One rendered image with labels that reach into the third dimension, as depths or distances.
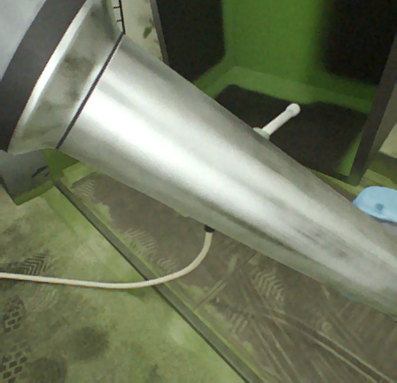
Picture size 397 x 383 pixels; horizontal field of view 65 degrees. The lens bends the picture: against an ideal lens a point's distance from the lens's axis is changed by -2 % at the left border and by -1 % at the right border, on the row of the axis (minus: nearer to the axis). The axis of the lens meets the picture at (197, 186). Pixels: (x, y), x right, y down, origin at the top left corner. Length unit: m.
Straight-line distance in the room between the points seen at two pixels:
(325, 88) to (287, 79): 0.14
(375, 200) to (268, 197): 0.33
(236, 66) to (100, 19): 1.12
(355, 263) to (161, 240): 0.94
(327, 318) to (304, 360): 0.15
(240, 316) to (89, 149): 0.88
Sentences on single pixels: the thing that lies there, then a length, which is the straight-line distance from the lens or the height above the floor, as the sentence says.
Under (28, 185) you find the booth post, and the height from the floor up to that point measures 0.08.
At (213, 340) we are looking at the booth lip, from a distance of 0.99.
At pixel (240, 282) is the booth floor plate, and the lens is 1.09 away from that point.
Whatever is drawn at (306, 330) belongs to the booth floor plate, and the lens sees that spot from 1.05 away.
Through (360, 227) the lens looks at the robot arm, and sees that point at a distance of 0.31.
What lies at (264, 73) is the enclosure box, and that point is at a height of 0.53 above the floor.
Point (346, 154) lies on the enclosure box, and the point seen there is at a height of 0.48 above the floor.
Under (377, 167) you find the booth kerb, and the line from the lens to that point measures 1.66.
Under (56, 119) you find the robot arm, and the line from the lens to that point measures 0.18.
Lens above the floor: 0.95
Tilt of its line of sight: 40 degrees down
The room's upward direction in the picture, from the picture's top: straight up
